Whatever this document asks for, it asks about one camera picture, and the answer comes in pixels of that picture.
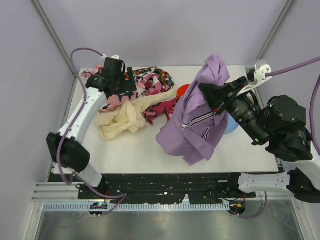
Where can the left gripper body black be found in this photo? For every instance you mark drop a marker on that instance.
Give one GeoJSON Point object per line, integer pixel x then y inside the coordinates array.
{"type": "Point", "coordinates": [127, 81]}

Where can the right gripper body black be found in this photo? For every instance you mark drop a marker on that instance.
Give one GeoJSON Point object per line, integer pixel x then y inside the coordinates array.
{"type": "Point", "coordinates": [225, 97]}

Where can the light pink shark print cloth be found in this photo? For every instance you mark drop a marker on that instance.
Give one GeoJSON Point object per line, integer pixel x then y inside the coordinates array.
{"type": "Point", "coordinates": [117, 100]}

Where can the purple shirt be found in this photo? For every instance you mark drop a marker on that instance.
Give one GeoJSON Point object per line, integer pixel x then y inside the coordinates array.
{"type": "Point", "coordinates": [194, 131]}

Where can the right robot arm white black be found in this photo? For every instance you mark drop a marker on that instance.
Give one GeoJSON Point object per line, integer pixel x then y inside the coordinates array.
{"type": "Point", "coordinates": [282, 126]}

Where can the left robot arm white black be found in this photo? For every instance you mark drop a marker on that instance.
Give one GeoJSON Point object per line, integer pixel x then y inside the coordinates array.
{"type": "Point", "coordinates": [66, 146]}

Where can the magenta pink camouflage cloth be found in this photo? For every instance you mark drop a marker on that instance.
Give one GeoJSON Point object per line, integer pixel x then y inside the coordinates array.
{"type": "Point", "coordinates": [162, 102]}

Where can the cream yellow cloth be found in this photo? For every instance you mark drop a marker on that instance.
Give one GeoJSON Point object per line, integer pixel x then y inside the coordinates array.
{"type": "Point", "coordinates": [127, 117]}

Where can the black orange patterned cloth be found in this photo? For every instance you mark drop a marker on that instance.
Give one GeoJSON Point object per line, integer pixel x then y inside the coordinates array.
{"type": "Point", "coordinates": [152, 77]}

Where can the orange plastic cup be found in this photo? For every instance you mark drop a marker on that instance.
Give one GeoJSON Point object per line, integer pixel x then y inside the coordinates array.
{"type": "Point", "coordinates": [182, 90]}

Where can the blue plastic plate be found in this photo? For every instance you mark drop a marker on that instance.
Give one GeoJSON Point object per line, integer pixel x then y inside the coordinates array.
{"type": "Point", "coordinates": [231, 126]}

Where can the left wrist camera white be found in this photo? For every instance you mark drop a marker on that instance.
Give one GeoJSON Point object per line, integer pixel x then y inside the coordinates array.
{"type": "Point", "coordinates": [116, 57]}

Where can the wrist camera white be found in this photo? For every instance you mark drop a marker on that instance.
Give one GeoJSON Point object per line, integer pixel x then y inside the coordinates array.
{"type": "Point", "coordinates": [116, 57]}
{"type": "Point", "coordinates": [257, 73]}

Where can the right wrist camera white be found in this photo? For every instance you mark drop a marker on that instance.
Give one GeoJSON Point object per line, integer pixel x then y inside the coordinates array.
{"type": "Point", "coordinates": [257, 73]}

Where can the right aluminium frame post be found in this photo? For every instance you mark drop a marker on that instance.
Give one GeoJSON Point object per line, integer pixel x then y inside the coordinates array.
{"type": "Point", "coordinates": [278, 24]}

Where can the aluminium frame post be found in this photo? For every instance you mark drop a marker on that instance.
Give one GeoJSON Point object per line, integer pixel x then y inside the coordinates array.
{"type": "Point", "coordinates": [51, 31]}
{"type": "Point", "coordinates": [278, 24]}

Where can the left aluminium frame post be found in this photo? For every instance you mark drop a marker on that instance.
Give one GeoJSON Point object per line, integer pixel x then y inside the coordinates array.
{"type": "Point", "coordinates": [51, 31]}

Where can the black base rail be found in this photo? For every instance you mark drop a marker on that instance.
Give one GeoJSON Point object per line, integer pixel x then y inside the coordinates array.
{"type": "Point", "coordinates": [170, 189]}

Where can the white slotted cable duct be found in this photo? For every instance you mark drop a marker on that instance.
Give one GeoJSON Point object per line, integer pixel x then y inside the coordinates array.
{"type": "Point", "coordinates": [95, 207]}

